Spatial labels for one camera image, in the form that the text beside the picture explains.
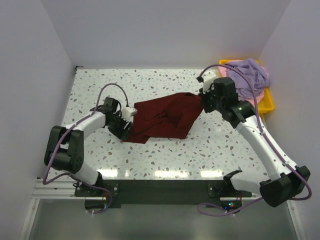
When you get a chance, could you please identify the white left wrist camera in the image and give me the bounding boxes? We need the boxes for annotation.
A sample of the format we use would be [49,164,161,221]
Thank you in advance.
[121,106,138,119]

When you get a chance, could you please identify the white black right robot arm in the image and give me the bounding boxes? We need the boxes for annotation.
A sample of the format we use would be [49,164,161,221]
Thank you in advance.
[196,76,311,208]

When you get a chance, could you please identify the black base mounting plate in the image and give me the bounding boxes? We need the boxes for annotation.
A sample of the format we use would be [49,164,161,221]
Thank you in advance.
[73,179,252,210]

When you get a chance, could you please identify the lavender t shirt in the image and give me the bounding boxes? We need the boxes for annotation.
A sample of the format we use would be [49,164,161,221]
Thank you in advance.
[224,57,271,101]

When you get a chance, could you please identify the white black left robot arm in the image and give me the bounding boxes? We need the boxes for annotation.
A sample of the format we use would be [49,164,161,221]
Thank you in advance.
[42,97,137,197]

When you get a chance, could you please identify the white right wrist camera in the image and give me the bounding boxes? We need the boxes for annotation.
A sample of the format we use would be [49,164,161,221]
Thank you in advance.
[196,70,218,94]

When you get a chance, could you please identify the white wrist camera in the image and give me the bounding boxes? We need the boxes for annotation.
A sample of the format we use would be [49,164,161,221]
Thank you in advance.
[121,106,138,119]
[196,70,218,94]

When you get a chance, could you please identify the pink t shirt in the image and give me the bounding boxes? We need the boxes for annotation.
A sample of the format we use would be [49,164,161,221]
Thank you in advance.
[216,63,270,103]

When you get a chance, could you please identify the aluminium extrusion rail frame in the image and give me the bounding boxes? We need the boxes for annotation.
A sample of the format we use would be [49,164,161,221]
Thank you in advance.
[18,109,307,240]

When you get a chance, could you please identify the dark red t shirt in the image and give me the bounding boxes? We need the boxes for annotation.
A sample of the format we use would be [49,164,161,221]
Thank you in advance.
[126,92,203,144]

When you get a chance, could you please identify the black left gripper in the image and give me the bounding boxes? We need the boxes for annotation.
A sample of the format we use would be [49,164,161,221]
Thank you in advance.
[107,112,133,141]

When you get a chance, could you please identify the yellow plastic bin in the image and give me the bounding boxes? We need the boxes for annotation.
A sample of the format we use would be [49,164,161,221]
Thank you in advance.
[218,59,275,116]

